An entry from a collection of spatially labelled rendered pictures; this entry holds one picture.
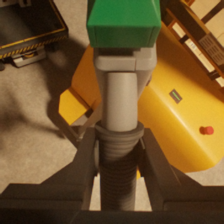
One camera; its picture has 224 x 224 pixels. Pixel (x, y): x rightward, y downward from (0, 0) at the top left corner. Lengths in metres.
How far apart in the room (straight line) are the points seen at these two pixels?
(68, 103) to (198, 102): 0.80
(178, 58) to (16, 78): 1.31
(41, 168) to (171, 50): 1.25
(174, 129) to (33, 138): 1.13
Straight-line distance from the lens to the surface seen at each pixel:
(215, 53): 0.91
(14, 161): 1.53
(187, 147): 0.82
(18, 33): 1.47
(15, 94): 1.61
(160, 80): 0.76
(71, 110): 1.16
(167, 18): 1.01
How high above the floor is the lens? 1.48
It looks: 70 degrees down
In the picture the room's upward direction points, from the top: 52 degrees clockwise
